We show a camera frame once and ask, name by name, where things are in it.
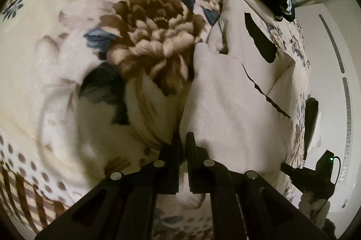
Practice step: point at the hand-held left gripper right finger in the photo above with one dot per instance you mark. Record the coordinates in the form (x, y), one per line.
(192, 149)

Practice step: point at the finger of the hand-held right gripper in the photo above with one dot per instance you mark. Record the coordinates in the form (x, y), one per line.
(288, 169)

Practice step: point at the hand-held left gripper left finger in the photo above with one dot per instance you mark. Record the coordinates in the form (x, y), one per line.
(174, 149)

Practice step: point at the cream garment with black patches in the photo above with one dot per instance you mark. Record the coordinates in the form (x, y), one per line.
(225, 104)

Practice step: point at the person's right hand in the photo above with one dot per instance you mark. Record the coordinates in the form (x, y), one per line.
(310, 204)

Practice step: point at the black cloth piece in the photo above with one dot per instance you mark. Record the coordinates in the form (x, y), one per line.
(310, 118)

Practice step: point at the floral printed blanket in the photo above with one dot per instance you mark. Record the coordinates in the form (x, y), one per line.
(93, 59)

